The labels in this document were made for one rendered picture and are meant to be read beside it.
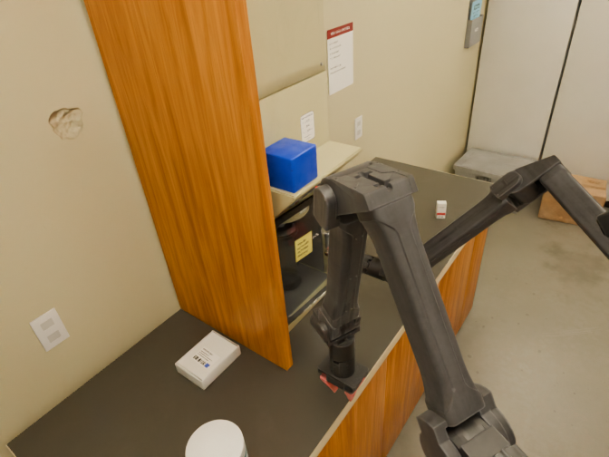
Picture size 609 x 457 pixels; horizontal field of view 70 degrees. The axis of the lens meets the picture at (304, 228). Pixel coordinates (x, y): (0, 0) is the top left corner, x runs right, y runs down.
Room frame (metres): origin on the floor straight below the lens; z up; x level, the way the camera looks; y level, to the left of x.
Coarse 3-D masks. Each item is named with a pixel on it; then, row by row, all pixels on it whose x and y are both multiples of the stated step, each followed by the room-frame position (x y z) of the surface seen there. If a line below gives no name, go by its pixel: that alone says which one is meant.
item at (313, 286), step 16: (304, 208) 1.07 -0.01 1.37; (288, 224) 1.02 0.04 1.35; (304, 224) 1.07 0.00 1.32; (288, 240) 1.01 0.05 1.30; (320, 240) 1.11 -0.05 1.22; (288, 256) 1.01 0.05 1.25; (320, 256) 1.11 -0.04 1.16; (288, 272) 1.00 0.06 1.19; (304, 272) 1.05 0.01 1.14; (320, 272) 1.11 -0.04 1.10; (288, 288) 1.00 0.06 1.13; (304, 288) 1.05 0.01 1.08; (320, 288) 1.10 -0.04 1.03; (288, 304) 0.99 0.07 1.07; (304, 304) 1.04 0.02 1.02; (288, 320) 0.98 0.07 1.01
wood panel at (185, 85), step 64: (128, 0) 1.04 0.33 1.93; (192, 0) 0.92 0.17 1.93; (128, 64) 1.09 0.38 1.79; (192, 64) 0.94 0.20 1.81; (128, 128) 1.14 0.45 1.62; (192, 128) 0.97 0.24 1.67; (256, 128) 0.86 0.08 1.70; (192, 192) 1.01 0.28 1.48; (256, 192) 0.86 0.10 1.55; (192, 256) 1.06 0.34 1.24; (256, 256) 0.88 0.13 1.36; (256, 320) 0.91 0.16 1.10
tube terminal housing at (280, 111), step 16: (304, 80) 1.14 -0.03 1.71; (320, 80) 1.19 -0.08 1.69; (272, 96) 1.04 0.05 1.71; (288, 96) 1.08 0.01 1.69; (304, 96) 1.13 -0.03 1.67; (320, 96) 1.19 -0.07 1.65; (272, 112) 1.03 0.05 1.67; (288, 112) 1.08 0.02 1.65; (304, 112) 1.13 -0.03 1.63; (320, 112) 1.18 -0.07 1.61; (272, 128) 1.03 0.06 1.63; (288, 128) 1.07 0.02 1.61; (320, 128) 1.18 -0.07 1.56; (320, 144) 1.18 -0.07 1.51
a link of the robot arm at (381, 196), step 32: (352, 192) 0.48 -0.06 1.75; (384, 192) 0.46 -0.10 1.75; (384, 224) 0.44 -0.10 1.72; (416, 224) 0.46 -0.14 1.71; (384, 256) 0.44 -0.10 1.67; (416, 256) 0.43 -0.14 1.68; (416, 288) 0.41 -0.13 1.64; (416, 320) 0.39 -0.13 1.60; (448, 320) 0.39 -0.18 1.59; (416, 352) 0.39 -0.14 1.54; (448, 352) 0.37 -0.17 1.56; (448, 384) 0.34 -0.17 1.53; (480, 384) 0.37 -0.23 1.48; (448, 416) 0.32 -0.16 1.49; (480, 416) 0.33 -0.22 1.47; (448, 448) 0.30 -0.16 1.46
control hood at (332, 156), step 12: (324, 144) 1.18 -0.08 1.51; (336, 144) 1.18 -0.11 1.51; (324, 156) 1.10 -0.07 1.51; (336, 156) 1.10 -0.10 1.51; (348, 156) 1.09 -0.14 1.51; (324, 168) 1.03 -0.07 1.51; (336, 168) 1.04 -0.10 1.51; (312, 180) 0.97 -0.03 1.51; (276, 192) 0.93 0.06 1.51; (288, 192) 0.92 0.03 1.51; (300, 192) 0.92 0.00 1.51; (276, 204) 0.93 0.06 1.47; (288, 204) 0.91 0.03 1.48; (276, 216) 0.95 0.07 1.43
